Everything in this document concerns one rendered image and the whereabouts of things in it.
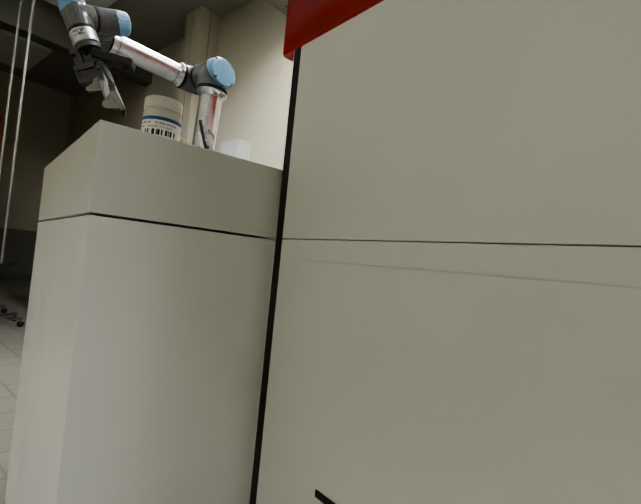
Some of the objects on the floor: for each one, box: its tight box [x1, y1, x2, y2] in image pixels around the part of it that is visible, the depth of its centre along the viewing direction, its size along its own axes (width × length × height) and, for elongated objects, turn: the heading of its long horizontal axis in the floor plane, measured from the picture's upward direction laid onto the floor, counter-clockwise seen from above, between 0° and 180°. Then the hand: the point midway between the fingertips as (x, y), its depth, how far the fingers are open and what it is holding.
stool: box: [0, 257, 24, 327], centre depth 347 cm, size 51×53×56 cm
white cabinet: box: [5, 215, 275, 504], centre depth 117 cm, size 64×96×82 cm
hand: (118, 108), depth 123 cm, fingers open, 14 cm apart
